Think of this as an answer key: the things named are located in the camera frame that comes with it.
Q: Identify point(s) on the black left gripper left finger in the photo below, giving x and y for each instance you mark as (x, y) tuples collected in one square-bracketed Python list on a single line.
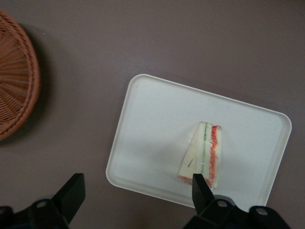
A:
[(69, 198)]

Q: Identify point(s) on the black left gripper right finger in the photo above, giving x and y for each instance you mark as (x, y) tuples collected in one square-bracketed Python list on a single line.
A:
[(205, 207)]

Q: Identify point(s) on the triangular layered sandwich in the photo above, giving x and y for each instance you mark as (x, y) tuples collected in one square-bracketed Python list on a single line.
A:
[(205, 152)]

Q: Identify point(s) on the cream rectangular tray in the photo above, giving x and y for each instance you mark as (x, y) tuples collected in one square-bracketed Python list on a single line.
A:
[(155, 143)]

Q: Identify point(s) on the brown round wicker basket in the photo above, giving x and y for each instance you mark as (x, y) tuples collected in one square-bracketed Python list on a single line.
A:
[(14, 83)]

